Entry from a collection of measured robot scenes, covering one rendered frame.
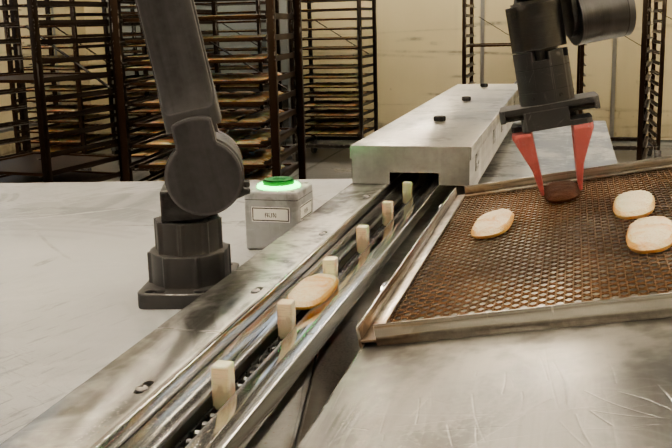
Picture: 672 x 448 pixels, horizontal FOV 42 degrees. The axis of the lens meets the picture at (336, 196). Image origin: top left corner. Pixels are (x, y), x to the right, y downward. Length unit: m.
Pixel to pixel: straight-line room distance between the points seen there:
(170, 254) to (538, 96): 0.41
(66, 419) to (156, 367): 0.09
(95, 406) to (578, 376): 0.30
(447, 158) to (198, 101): 0.50
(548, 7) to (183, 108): 0.38
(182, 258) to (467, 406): 0.49
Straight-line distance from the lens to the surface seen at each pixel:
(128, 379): 0.63
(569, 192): 0.94
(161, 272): 0.92
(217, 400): 0.62
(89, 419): 0.58
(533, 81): 0.94
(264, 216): 1.09
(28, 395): 0.74
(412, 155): 1.28
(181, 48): 0.89
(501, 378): 0.50
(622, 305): 0.56
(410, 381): 0.52
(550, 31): 0.94
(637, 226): 0.75
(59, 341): 0.85
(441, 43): 7.88
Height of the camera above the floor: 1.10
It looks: 11 degrees down
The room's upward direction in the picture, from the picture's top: 1 degrees counter-clockwise
